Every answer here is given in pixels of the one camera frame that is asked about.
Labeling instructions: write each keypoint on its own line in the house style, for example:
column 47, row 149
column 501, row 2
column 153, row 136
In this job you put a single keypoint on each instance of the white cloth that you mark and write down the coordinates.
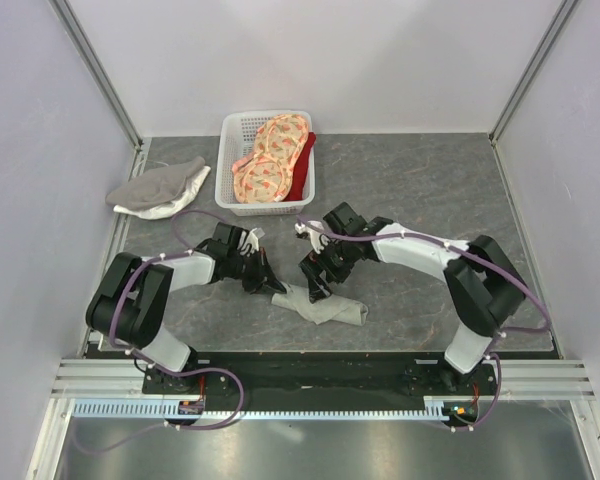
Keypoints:
column 169, row 209

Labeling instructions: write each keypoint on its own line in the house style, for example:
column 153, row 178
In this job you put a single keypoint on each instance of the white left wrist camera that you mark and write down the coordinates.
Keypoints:
column 249, row 243

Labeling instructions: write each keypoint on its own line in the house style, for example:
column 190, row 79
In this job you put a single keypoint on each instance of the grey cloth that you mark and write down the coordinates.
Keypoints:
column 156, row 186

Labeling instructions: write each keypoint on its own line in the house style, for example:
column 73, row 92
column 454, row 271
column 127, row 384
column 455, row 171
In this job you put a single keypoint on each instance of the slotted cable duct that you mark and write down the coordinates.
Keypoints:
column 431, row 410

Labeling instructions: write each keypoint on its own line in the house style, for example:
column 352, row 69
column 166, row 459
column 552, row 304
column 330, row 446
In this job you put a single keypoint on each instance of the grey-green cloth napkin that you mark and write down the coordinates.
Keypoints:
column 334, row 308

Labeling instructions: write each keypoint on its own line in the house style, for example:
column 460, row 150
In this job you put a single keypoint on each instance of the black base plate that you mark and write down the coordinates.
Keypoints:
column 416, row 374

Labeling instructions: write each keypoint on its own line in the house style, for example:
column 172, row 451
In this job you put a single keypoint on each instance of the aluminium frame rail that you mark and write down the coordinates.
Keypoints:
column 456, row 118

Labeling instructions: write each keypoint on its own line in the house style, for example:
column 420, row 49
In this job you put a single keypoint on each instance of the red cloth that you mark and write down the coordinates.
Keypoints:
column 301, row 170

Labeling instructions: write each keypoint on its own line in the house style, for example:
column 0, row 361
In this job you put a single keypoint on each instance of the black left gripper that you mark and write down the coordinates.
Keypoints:
column 263, row 276

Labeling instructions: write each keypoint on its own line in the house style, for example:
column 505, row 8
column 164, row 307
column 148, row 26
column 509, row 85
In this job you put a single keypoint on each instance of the white perforated plastic basket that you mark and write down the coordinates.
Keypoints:
column 236, row 141

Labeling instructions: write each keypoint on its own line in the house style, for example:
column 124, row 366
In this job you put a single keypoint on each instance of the floral mesh laundry bag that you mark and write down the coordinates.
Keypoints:
column 265, row 175

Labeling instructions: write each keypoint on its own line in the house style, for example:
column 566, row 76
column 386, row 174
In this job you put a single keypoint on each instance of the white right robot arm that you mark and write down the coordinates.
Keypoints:
column 484, row 286

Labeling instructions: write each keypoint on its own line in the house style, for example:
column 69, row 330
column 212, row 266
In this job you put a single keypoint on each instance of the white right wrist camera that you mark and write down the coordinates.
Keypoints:
column 314, row 232

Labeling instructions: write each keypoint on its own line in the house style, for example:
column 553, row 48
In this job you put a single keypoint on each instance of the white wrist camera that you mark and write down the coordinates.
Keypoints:
column 249, row 243
column 314, row 232

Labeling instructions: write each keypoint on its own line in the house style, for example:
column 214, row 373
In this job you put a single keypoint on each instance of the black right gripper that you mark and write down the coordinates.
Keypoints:
column 312, row 266

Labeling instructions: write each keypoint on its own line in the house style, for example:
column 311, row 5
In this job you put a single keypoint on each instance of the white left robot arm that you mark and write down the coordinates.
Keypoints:
column 130, row 301

